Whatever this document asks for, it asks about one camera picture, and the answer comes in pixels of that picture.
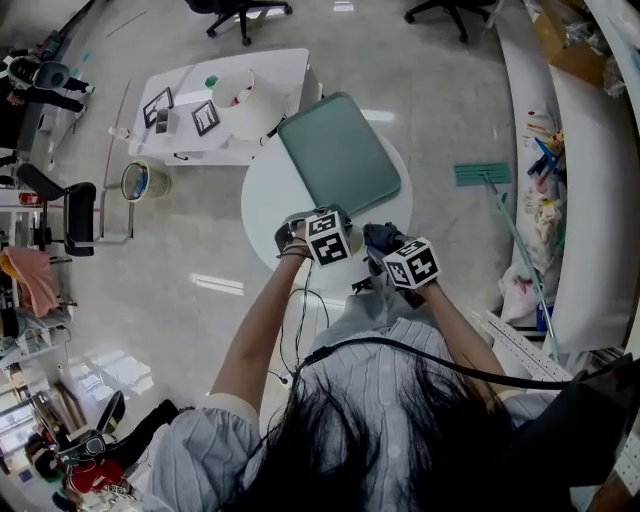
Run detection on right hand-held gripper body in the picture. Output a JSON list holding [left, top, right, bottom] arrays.
[[368, 237, 442, 309]]

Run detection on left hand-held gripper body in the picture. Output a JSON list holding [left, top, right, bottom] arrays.
[[273, 209, 351, 269]]

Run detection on dark blue cloth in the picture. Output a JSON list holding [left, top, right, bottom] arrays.
[[363, 222, 406, 261]]

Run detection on person's left forearm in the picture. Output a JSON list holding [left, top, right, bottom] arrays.
[[208, 244, 307, 416]]

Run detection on person's right forearm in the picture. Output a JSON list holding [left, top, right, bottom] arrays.
[[422, 279, 506, 401]]

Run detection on pink hanging cloth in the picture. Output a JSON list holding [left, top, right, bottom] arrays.
[[0, 247, 59, 319]]

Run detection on person's left hand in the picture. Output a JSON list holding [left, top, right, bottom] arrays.
[[289, 219, 310, 251]]

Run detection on green plastic tray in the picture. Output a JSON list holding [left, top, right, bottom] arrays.
[[277, 91, 403, 217]]

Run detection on round white side table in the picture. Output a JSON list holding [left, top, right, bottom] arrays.
[[240, 127, 414, 291]]

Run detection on person's grey trousers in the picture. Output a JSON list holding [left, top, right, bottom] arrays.
[[312, 284, 401, 346]]

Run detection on pink plastic bag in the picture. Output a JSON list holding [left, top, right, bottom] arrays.
[[499, 262, 544, 324]]

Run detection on green flat mop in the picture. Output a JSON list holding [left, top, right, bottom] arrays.
[[453, 162, 561, 361]]

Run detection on white lampshade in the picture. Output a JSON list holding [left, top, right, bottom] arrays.
[[211, 68, 289, 143]]

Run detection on white perforated board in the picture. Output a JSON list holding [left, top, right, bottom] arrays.
[[484, 309, 640, 496]]

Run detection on low white rectangular table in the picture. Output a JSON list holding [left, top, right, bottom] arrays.
[[127, 47, 324, 167]]

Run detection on blue plastic tool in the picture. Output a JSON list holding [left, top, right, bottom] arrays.
[[527, 137, 564, 176]]

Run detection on woven waste basket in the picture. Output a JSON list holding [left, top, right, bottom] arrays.
[[121, 159, 172, 202]]

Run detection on white curved counter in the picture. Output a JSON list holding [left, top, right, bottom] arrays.
[[494, 0, 640, 361]]

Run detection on black office chair orange cushion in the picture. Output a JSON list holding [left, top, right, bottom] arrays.
[[403, 0, 496, 44]]

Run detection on person's light striped shirt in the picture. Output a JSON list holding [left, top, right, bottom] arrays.
[[144, 317, 566, 512]]

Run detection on cardboard box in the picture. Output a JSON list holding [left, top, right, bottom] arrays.
[[533, 0, 609, 89]]

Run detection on black power cable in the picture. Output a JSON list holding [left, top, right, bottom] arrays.
[[277, 259, 331, 386]]

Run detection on black headset cable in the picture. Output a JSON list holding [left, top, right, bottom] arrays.
[[292, 337, 571, 391]]

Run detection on black picture frame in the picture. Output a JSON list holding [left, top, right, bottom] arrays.
[[142, 87, 175, 130], [191, 99, 221, 137]]

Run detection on black headset mount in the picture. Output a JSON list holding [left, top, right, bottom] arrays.
[[509, 352, 640, 489]]

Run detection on black chair with chrome frame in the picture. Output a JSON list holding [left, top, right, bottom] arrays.
[[16, 163, 135, 258]]

